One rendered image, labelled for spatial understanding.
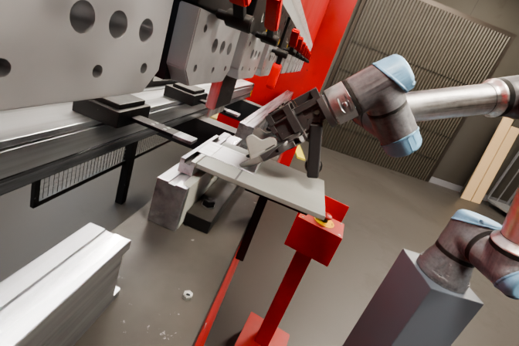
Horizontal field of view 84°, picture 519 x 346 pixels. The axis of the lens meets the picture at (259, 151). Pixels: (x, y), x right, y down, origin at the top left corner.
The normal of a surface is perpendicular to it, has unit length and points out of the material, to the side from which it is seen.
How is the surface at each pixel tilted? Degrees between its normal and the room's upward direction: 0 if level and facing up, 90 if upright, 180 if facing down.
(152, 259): 0
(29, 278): 0
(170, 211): 90
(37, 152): 90
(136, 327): 0
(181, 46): 90
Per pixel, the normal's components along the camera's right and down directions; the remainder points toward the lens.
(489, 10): 0.00, 0.34
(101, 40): 0.92, 0.37
